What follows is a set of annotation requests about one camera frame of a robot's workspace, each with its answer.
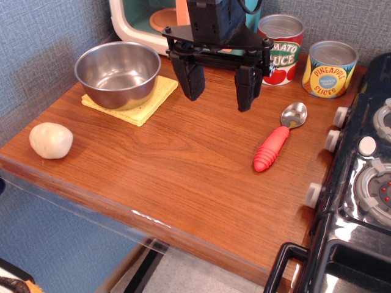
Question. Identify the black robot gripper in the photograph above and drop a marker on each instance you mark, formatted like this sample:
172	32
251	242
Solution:
217	36

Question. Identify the stainless steel pot bowl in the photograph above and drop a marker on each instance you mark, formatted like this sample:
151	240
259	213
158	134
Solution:
118	75

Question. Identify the tomato sauce can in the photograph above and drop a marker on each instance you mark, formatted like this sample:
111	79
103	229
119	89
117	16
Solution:
287	33

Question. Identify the orange microwave turntable plate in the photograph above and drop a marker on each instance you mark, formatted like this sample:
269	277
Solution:
163	18

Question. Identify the yellow folded cloth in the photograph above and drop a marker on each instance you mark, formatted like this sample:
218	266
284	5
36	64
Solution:
163	88

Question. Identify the teal toy microwave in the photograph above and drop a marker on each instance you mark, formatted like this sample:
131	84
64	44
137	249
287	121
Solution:
131	21

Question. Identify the pineapple slices can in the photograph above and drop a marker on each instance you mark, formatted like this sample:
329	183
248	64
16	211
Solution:
329	69

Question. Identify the grey stove knob rear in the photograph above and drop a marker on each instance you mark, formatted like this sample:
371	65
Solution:
340	116

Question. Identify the grey stove knob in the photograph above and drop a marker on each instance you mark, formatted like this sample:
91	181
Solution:
312	195
340	116
331	140

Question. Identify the grey stove knob middle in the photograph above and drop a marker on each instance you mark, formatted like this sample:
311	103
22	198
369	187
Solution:
331	140

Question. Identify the grey stove knob front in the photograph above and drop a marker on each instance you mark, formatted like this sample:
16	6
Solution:
312	195

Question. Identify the white toy potato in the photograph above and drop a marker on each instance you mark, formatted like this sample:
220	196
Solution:
51	140

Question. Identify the black toy stove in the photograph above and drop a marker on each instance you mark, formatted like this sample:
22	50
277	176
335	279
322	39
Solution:
350	232

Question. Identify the orange object bottom left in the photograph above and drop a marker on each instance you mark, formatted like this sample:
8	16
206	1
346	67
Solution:
19	286

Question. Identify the red handled metal spoon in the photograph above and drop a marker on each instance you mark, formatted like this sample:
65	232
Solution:
293	116

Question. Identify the black oven door handle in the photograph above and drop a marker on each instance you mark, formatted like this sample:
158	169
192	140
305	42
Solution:
286	252

